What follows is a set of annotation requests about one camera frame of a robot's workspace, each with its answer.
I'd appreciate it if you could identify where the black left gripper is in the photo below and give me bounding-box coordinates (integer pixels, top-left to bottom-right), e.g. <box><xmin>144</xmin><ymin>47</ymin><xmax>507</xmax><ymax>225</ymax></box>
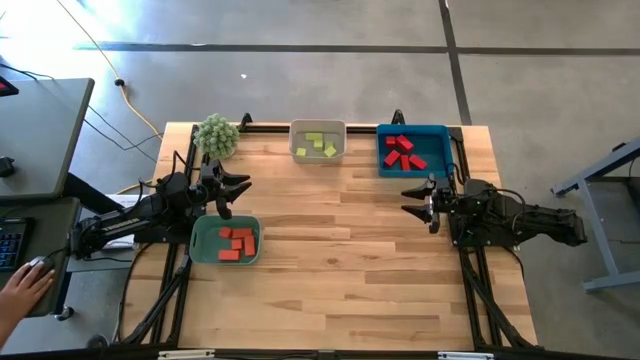
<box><xmin>198</xmin><ymin>160</ymin><xmax>253</xmax><ymax>204</ymax></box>

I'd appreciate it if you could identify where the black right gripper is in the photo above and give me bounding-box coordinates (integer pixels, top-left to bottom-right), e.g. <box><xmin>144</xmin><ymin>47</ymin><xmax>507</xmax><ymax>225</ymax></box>
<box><xmin>401</xmin><ymin>174</ymin><xmax>464</xmax><ymax>224</ymax></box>

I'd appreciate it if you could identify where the person's forearm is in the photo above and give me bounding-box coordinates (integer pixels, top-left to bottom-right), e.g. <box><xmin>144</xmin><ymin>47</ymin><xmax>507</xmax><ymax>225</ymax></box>
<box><xmin>0</xmin><ymin>312</ymin><xmax>21</xmax><ymax>354</ymax></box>

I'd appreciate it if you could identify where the green potted plant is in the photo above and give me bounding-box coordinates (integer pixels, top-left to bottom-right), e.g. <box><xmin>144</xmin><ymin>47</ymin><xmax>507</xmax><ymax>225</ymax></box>
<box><xmin>192</xmin><ymin>113</ymin><xmax>241</xmax><ymax>161</ymax></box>

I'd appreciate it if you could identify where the blue plastic bin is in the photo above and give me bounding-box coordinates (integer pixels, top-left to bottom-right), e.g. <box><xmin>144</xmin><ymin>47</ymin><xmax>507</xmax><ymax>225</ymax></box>
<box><xmin>375</xmin><ymin>123</ymin><xmax>455</xmax><ymax>179</ymax></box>

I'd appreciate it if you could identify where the teal plastic bin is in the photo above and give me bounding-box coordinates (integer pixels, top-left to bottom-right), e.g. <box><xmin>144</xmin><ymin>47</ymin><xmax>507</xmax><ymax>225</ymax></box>
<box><xmin>188</xmin><ymin>214</ymin><xmax>264</xmax><ymax>266</ymax></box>

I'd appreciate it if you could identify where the white plastic bin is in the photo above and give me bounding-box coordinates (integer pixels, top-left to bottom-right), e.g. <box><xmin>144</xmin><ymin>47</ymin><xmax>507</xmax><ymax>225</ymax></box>
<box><xmin>288</xmin><ymin>118</ymin><xmax>348</xmax><ymax>165</ymax></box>

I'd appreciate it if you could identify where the white plastic strip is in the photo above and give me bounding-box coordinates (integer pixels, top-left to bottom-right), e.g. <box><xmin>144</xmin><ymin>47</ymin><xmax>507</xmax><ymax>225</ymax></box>
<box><xmin>157</xmin><ymin>349</ymin><xmax>217</xmax><ymax>360</ymax></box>
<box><xmin>437</xmin><ymin>351</ymin><xmax>496</xmax><ymax>360</ymax></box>

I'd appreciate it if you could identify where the blue-grey metal stand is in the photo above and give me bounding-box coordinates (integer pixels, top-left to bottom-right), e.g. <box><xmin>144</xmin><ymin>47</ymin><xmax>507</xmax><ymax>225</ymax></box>
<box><xmin>551</xmin><ymin>137</ymin><xmax>640</xmax><ymax>294</ymax></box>

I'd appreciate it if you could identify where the dark desk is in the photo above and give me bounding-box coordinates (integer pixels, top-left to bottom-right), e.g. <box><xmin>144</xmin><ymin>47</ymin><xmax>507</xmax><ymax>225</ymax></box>
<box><xmin>0</xmin><ymin>197</ymin><xmax>82</xmax><ymax>320</ymax></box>

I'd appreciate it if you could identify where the grey desk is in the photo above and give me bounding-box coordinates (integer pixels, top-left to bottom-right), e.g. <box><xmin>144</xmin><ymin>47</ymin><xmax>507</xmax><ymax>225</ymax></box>
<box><xmin>0</xmin><ymin>77</ymin><xmax>96</xmax><ymax>202</ymax></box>

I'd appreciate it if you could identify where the black computer mouse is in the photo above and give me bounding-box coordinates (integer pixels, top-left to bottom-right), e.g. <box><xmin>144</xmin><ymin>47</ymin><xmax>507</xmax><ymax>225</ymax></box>
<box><xmin>27</xmin><ymin>254</ymin><xmax>57</xmax><ymax>281</ymax></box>

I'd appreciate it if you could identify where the black keyboard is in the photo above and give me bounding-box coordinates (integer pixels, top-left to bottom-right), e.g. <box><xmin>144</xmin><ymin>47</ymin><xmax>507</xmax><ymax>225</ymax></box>
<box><xmin>0</xmin><ymin>217</ymin><xmax>35</xmax><ymax>274</ymax></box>

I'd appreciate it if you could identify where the person's hand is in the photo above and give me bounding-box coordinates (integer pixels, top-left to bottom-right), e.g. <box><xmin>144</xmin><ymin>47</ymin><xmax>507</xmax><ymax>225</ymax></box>
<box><xmin>0</xmin><ymin>263</ymin><xmax>56</xmax><ymax>331</ymax></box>

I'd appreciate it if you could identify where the yellow floor cable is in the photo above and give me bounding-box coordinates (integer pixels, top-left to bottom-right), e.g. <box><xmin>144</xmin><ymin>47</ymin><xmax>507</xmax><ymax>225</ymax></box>
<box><xmin>53</xmin><ymin>0</ymin><xmax>165</xmax><ymax>194</ymax></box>

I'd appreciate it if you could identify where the black floor cable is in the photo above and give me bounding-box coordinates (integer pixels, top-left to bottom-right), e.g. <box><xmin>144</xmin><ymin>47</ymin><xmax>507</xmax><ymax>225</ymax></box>
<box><xmin>87</xmin><ymin>104</ymin><xmax>159</xmax><ymax>164</ymax></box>
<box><xmin>82</xmin><ymin>117</ymin><xmax>162</xmax><ymax>151</ymax></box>
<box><xmin>0</xmin><ymin>62</ymin><xmax>56</xmax><ymax>82</ymax></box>

